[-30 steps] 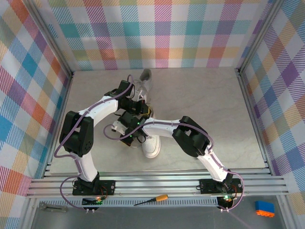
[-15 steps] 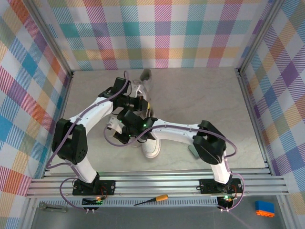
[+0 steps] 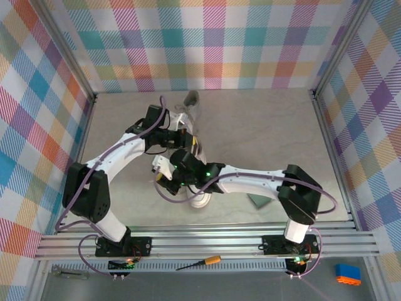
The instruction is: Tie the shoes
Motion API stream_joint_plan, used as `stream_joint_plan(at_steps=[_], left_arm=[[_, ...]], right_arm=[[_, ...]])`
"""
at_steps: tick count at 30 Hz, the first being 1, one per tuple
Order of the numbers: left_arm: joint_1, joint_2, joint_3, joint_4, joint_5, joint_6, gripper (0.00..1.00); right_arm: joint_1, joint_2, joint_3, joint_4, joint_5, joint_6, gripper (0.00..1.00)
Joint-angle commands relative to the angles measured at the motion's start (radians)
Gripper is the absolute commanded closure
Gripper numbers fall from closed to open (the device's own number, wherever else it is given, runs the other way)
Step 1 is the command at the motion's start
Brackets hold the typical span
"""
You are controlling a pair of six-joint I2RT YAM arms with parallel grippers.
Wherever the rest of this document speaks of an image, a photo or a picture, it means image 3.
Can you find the white sneaker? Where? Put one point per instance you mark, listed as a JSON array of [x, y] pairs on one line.
[[199, 200], [192, 103]]

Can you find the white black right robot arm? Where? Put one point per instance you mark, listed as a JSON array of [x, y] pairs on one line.
[[250, 182]]

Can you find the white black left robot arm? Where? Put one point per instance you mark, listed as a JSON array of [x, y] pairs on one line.
[[122, 150]]

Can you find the green fabric wallet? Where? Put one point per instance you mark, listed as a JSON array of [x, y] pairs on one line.
[[260, 202]]

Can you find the small circuit board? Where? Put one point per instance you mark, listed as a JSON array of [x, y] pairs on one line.
[[120, 266], [297, 261]]

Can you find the blue orange toy brick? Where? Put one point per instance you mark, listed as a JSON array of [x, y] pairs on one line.
[[347, 272]]

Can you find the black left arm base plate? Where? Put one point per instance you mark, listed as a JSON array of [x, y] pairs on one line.
[[142, 244]]

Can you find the aluminium side rail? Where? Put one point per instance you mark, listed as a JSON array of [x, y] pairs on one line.
[[84, 138], [332, 156]]

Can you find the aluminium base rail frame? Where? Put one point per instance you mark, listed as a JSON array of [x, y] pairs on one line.
[[203, 244]]

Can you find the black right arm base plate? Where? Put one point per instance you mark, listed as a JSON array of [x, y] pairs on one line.
[[272, 244]]

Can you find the aluminium corner post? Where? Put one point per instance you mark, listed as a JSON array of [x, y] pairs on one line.
[[341, 47], [69, 56]]

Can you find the small metal bracket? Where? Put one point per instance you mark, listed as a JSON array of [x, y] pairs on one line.
[[67, 272]]

